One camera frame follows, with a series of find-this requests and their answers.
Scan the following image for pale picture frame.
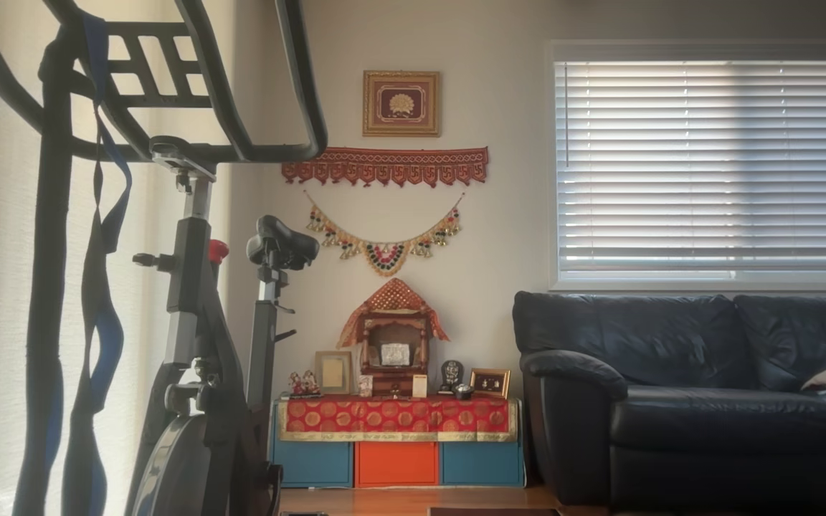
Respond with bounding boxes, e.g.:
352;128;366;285
314;350;353;396

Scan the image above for black hanging strap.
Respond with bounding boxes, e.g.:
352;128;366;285
11;29;75;516

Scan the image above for black leather sofa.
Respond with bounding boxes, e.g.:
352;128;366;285
513;290;826;511

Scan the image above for red embroidered wall hanging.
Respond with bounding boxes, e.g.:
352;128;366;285
282;147;490;188

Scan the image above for dark rug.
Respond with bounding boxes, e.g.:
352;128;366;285
427;507;564;516

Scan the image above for small gold picture frame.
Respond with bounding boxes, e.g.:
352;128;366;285
470;368;512;400

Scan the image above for dark idol statue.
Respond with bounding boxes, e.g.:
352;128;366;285
439;360;465;395

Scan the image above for white window blinds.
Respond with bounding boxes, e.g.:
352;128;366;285
548;41;826;291

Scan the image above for gold framed wall picture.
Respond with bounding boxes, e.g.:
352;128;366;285
363;70;442;138

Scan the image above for wooden shrine with canopy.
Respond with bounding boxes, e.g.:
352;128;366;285
336;278;450;397

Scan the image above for blue and black strap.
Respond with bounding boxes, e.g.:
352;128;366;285
62;11;134;516

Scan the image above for black exercise bike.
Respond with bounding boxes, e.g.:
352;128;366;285
0;0;329;516

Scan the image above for pair of small figurines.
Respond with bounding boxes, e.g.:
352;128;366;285
288;371;322;398

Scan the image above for beaded gold garland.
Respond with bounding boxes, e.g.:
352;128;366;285
303;190;466;277

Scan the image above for blue storage bin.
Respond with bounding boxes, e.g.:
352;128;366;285
442;441;523;488

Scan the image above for red and gold cloth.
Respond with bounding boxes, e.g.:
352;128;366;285
277;396;519;442

